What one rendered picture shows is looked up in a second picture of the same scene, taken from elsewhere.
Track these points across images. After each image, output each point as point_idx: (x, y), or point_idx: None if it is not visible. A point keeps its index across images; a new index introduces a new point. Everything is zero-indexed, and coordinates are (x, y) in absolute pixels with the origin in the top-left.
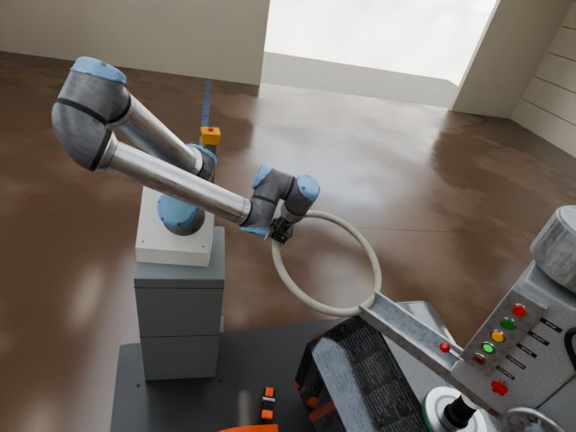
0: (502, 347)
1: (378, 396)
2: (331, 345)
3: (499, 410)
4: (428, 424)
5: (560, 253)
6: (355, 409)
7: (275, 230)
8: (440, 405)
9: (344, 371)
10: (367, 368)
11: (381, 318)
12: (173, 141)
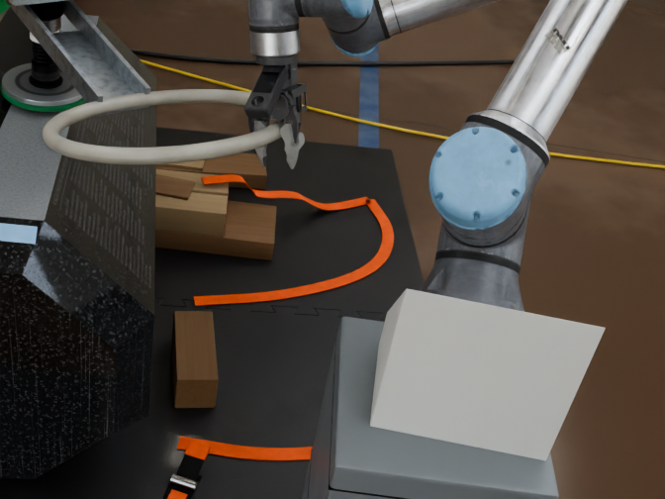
0: None
1: (106, 170)
2: (124, 265)
3: None
4: None
5: None
6: (136, 198)
7: (299, 83)
8: (57, 90)
9: (126, 230)
10: (98, 194)
11: (110, 90)
12: (538, 20)
